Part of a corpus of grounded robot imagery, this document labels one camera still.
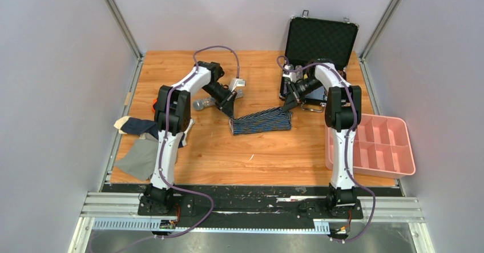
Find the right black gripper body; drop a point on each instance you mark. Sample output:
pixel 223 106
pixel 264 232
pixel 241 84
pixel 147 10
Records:
pixel 306 86

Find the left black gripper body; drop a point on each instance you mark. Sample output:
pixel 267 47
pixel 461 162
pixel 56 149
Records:
pixel 221 95

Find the navy striped underwear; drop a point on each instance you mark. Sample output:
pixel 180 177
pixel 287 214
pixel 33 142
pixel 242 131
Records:
pixel 274 119

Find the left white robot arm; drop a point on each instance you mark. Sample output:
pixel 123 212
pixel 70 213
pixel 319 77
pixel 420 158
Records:
pixel 173 116

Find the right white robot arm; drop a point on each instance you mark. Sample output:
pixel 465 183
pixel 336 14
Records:
pixel 342 116

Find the glittery silver microphone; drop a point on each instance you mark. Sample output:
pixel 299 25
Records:
pixel 201 104

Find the black poker chip case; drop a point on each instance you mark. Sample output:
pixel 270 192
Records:
pixel 311 38

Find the pink compartment tray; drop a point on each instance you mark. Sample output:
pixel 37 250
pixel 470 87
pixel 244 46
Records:
pixel 382 148

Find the grey cloth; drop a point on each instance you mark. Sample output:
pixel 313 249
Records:
pixel 139 162

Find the navy white orange garment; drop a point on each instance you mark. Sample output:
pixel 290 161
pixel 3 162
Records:
pixel 128 125

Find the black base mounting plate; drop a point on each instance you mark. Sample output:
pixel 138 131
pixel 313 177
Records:
pixel 277 207

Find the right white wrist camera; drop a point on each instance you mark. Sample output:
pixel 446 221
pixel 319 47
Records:
pixel 289 74

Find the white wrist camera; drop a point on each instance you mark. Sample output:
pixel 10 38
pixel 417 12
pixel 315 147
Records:
pixel 289 74
pixel 235 83

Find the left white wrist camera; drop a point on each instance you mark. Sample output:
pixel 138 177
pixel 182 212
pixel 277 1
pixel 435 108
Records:
pixel 235 83

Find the aluminium frame rail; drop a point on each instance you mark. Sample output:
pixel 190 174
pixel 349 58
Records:
pixel 109 222

